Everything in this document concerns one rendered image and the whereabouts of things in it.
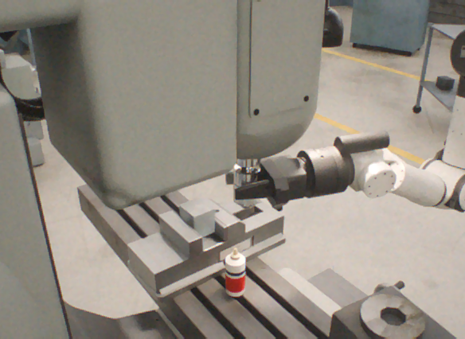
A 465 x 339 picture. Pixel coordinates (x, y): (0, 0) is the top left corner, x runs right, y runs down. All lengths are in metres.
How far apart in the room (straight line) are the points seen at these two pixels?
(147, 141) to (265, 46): 0.20
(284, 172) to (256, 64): 0.25
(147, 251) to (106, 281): 1.56
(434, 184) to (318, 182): 0.29
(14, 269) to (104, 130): 0.17
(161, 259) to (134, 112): 0.53
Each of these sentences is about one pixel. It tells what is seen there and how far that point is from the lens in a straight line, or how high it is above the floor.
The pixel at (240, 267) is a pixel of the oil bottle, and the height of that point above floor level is 1.04.
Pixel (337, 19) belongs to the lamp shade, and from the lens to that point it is 0.88.
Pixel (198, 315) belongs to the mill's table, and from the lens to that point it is 0.98.
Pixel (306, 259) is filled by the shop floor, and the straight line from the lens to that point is 2.67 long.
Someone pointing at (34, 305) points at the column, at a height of 1.30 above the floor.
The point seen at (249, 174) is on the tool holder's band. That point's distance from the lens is 0.80.
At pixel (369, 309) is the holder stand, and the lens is 0.73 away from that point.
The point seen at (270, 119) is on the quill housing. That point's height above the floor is 1.40.
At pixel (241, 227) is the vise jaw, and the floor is 1.05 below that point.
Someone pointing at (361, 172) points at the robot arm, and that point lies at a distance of 0.88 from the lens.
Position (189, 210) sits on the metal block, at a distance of 1.02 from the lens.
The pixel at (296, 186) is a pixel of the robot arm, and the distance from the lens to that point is 0.83.
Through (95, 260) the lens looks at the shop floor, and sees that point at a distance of 2.73.
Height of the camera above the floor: 1.65
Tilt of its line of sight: 28 degrees down
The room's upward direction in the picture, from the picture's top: straight up
